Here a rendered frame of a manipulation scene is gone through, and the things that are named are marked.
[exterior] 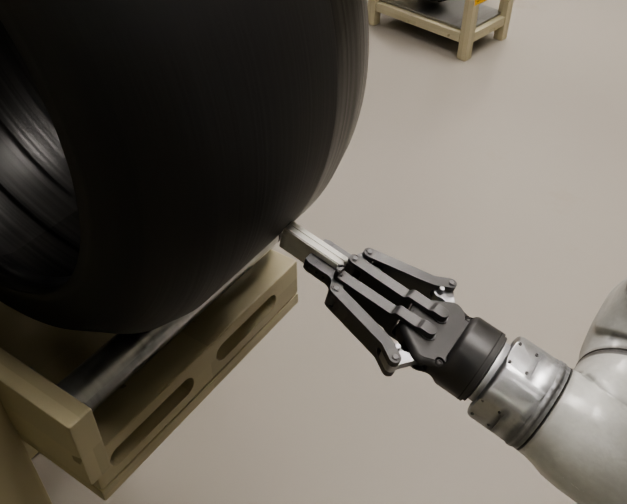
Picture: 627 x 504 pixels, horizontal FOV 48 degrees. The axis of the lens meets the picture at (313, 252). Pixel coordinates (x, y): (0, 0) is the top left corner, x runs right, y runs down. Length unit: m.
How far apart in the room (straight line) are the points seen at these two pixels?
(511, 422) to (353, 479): 1.10
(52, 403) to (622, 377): 0.51
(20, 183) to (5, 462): 0.35
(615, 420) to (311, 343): 1.39
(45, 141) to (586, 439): 0.75
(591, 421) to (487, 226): 1.79
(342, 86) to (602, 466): 0.38
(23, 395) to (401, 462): 1.18
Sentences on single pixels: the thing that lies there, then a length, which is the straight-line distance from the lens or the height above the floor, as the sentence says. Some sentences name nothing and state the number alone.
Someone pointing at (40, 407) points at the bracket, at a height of 0.95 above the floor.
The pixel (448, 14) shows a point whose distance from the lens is 3.52.
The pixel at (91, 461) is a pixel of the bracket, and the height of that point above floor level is 0.89.
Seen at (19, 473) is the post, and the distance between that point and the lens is 0.86.
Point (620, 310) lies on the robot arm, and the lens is 0.74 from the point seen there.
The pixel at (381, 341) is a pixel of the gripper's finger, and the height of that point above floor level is 1.00.
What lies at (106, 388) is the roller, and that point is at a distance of 0.75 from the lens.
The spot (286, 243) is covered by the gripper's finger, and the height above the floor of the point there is 1.02.
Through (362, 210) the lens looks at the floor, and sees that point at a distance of 2.40.
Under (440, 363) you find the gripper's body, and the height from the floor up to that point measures 0.98.
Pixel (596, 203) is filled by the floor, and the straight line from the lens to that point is 2.62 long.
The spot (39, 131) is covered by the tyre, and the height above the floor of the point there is 0.98.
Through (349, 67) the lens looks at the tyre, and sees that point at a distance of 0.62.
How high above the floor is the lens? 1.48
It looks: 42 degrees down
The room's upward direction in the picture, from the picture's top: straight up
